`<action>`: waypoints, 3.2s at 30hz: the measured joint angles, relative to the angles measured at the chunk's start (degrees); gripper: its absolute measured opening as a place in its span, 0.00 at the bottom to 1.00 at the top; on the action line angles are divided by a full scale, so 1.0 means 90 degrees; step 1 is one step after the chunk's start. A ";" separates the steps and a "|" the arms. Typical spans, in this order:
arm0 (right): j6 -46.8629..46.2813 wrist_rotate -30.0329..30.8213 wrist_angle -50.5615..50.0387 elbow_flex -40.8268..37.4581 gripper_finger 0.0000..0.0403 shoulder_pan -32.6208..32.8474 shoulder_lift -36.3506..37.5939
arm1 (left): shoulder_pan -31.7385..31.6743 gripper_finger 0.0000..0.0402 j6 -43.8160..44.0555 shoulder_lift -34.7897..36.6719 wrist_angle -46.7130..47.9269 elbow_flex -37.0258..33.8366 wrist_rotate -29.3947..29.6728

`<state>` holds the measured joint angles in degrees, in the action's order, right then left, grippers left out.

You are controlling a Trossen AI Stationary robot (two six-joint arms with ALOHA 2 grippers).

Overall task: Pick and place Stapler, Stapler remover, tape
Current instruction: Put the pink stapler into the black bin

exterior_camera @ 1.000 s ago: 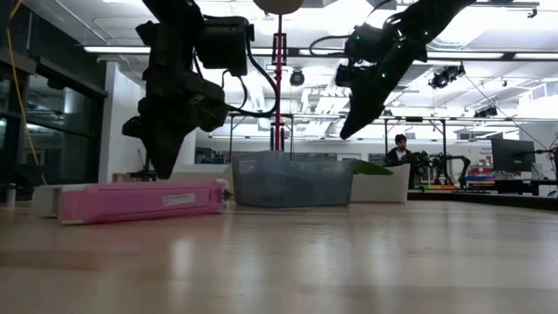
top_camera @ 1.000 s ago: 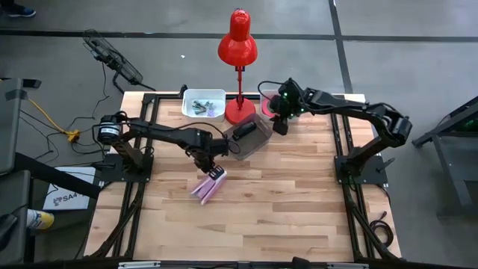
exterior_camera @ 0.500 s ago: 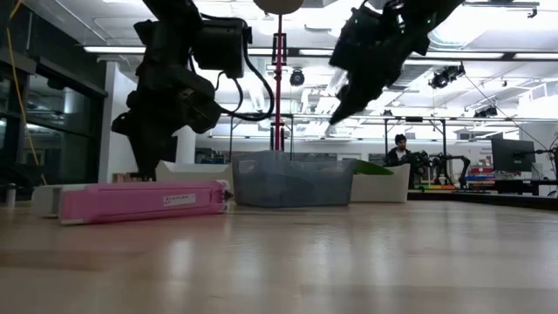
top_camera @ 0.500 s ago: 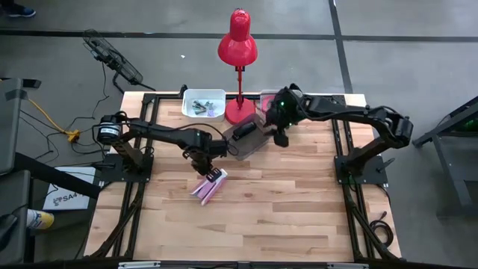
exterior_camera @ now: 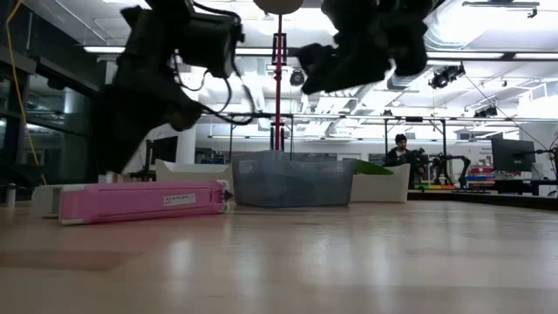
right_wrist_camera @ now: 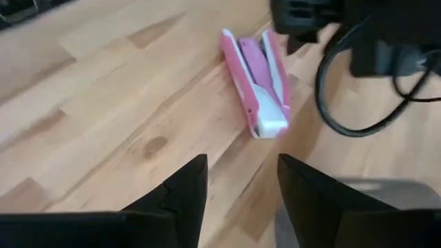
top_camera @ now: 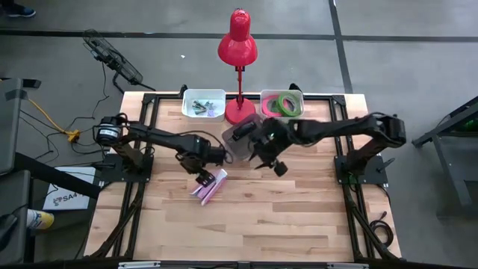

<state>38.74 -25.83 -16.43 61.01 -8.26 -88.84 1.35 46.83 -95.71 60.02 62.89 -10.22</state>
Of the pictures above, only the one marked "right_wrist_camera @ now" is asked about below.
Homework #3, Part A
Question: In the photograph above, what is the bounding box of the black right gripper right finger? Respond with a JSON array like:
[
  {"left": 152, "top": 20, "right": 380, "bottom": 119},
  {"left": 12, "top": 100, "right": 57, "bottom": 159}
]
[{"left": 277, "top": 153, "right": 441, "bottom": 248}]

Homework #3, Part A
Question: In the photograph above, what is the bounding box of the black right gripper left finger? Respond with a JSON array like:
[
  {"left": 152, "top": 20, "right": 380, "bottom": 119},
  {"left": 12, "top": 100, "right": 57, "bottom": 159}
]
[{"left": 0, "top": 153, "right": 209, "bottom": 248}]

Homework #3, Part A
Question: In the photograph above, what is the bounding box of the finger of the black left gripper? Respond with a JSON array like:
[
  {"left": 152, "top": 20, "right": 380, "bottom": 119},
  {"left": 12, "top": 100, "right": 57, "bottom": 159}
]
[{"left": 285, "top": 33, "right": 310, "bottom": 56}]

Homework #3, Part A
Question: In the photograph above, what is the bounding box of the pink white stapler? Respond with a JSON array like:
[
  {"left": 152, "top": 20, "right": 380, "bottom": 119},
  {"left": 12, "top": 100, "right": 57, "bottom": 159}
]
[{"left": 219, "top": 28, "right": 294, "bottom": 140}]

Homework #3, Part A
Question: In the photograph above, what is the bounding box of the black aluminium table frame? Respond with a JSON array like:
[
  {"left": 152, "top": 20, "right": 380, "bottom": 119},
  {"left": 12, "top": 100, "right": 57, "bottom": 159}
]
[{"left": 0, "top": 0, "right": 75, "bottom": 31}]

